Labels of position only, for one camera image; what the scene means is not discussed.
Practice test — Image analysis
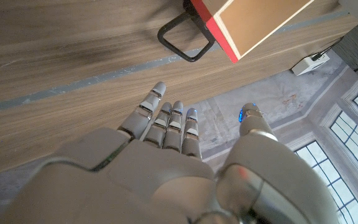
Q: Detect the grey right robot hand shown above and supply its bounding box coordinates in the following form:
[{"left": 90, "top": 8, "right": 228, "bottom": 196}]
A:
[{"left": 0, "top": 81, "right": 340, "bottom": 224}]

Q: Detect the wooden drawer with red front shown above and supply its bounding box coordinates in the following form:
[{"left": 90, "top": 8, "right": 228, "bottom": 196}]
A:
[{"left": 157, "top": 0, "right": 315, "bottom": 64}]

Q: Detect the printed window backdrop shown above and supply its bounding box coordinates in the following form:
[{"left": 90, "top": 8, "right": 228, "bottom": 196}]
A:
[{"left": 0, "top": 49, "right": 358, "bottom": 224}]

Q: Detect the white power strip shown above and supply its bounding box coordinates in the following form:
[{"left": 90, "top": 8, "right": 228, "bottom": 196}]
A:
[{"left": 291, "top": 52, "right": 331, "bottom": 77}]

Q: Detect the black power strip cable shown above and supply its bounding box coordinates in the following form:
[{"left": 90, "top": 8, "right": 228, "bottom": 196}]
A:
[{"left": 311, "top": 36, "right": 344, "bottom": 62}]

